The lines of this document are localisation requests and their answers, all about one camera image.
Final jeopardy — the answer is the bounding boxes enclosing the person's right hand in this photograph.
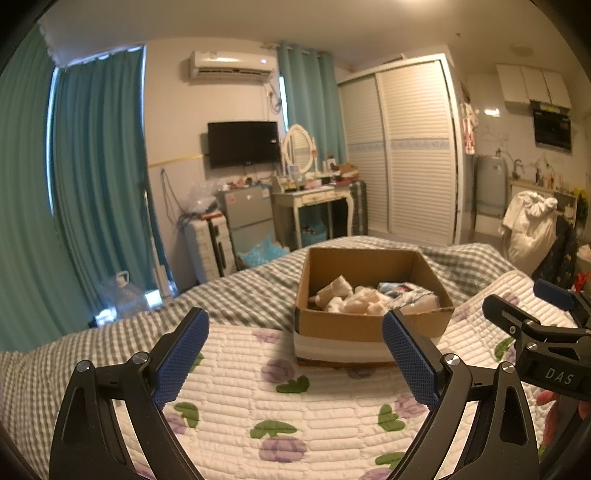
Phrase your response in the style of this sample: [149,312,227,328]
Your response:
[537,389,574,446]

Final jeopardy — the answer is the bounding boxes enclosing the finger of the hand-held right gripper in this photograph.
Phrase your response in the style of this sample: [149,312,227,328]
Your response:
[482,294,557,344]
[533,279,591,329]

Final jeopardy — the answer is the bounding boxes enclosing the small grey fridge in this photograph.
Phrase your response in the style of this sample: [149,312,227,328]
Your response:
[217,186,278,259]

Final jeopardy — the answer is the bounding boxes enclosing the white vanity table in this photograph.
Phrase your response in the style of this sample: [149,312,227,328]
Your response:
[271,187,356,247]

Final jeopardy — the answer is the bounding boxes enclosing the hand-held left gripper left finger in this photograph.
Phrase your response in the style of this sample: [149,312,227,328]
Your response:
[48,307,211,480]

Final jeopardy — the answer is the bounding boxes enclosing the floral quilted mat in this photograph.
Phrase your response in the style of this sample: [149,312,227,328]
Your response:
[111,270,578,480]

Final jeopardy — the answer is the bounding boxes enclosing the wide teal curtain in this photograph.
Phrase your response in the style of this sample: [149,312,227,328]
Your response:
[0,28,65,352]

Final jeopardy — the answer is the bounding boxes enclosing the white oval mirror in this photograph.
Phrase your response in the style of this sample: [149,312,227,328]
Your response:
[281,124,317,176]

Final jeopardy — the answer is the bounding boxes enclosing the white sliding-door wardrobe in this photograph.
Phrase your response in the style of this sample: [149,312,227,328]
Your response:
[337,53,465,247]

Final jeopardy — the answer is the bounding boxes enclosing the brown cardboard box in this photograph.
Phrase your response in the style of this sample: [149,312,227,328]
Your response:
[293,247,455,367]

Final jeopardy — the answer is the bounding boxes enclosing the dark hanging garment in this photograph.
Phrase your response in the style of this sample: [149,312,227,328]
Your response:
[536,217,578,282]

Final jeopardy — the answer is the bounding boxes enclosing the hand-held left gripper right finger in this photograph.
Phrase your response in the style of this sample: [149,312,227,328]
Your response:
[382,308,540,480]

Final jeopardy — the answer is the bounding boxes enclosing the blue plastic bag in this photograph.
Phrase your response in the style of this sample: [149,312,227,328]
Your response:
[236,231,291,268]

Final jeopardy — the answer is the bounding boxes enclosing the cream sock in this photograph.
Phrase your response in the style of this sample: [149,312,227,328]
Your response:
[308,275,354,311]

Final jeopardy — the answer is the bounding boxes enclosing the large clear water bottle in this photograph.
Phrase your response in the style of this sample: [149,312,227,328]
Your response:
[97,271,148,319]

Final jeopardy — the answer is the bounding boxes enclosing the black wall television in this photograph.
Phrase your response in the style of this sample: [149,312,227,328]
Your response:
[207,121,280,169]

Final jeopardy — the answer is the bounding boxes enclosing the blue storage basket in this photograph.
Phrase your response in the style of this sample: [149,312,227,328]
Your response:
[300,220,328,245]

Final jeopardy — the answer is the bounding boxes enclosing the white suitcase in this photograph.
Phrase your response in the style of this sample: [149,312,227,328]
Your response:
[185,217,236,283]

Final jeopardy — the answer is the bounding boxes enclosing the clear plastic bag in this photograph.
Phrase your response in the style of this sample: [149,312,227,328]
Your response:
[187,181,220,214]

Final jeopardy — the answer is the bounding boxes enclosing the grey gingham blanket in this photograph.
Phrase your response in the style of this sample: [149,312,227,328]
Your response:
[0,235,522,462]

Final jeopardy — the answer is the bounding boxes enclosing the teal window curtain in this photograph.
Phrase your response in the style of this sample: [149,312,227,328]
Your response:
[48,44,176,315]

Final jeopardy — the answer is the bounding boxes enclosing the blue patterned white cloth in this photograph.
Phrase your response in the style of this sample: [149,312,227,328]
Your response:
[378,281,439,317]

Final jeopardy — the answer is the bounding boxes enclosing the white wall cabinets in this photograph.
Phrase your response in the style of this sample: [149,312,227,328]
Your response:
[496,64,572,109]

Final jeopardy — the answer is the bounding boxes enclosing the narrow teal curtain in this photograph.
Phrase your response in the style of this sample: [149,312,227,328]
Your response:
[276,42,347,171]

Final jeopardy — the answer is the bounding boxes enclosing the white hanging garment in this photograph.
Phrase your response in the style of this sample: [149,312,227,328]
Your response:
[499,190,559,273]

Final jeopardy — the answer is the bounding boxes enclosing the red and white hanging cloth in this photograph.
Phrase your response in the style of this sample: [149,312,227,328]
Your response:
[462,104,477,155]

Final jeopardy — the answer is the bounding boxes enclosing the grey washing machine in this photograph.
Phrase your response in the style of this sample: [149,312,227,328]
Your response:
[473,154,511,217]

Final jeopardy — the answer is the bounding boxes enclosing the white air conditioner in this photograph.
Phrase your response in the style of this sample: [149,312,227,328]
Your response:
[187,50,278,85]

